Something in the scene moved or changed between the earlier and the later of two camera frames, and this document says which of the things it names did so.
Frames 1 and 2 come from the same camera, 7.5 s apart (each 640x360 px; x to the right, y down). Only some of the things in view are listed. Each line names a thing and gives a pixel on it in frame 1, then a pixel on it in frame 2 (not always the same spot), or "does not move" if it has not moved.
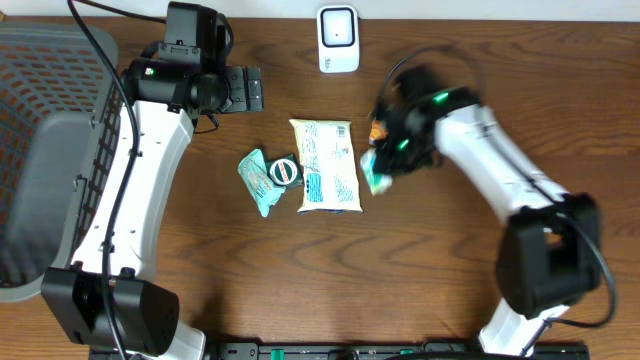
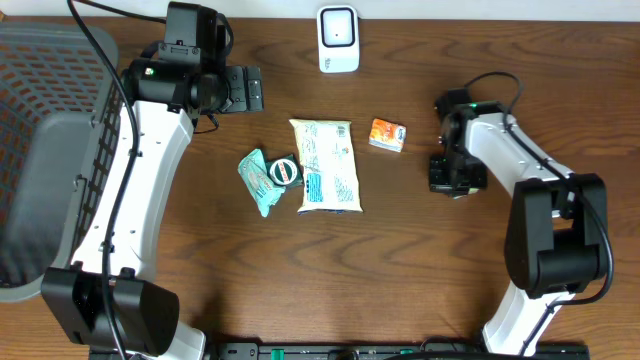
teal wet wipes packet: (254, 171) does not move
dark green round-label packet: (285, 171) does not move
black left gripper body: (253, 89) does not move
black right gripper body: (400, 153) to (456, 169)
